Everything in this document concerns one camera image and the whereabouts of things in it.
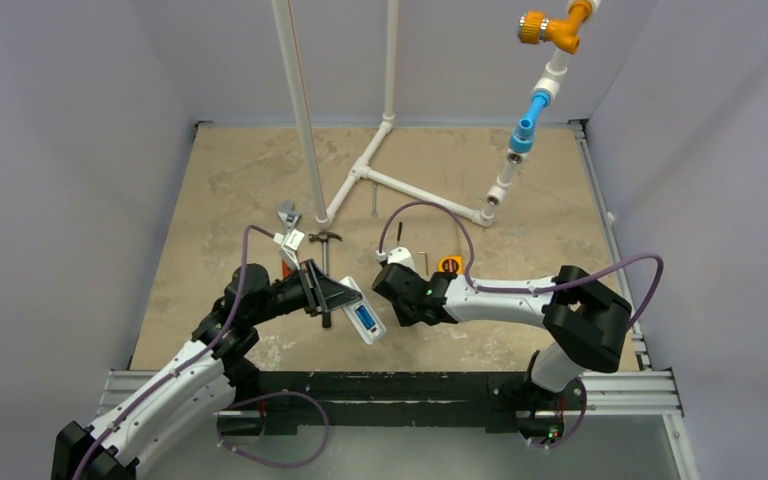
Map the blue battery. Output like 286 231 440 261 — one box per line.
355 305 375 329
357 306 377 332

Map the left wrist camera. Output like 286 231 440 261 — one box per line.
273 229 307 270

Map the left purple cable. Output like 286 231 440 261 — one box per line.
72 225 330 480

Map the blue pipe fitting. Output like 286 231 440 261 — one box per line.
508 91 552 154

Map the purple cable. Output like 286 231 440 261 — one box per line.
377 201 665 452
72 225 330 480

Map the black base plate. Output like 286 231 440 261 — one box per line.
216 371 586 443

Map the orange tape measure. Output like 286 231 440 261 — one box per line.
437 255 465 275

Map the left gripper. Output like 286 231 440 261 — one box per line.
248 258 360 326

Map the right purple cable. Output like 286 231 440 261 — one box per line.
377 201 665 452

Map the orange pipe valve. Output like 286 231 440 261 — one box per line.
517 0 601 55

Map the white pvc pipe frame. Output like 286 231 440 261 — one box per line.
271 0 573 227

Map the copper hex key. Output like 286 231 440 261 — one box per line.
417 251 430 276

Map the black handled hammer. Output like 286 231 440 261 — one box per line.
308 230 344 330

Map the white remote control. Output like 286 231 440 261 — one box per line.
340 276 387 345

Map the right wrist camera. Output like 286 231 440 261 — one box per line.
376 246 417 273

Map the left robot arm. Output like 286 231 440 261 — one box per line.
51 260 366 479

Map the small silver spanner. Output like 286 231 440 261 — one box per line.
370 182 378 218

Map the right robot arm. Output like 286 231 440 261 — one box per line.
372 264 632 407

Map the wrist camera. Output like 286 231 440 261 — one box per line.
273 229 307 270
376 246 417 273

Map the red adjustable wrench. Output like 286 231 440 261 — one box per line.
276 200 301 278

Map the aluminium rail frame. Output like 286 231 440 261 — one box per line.
95 119 702 480

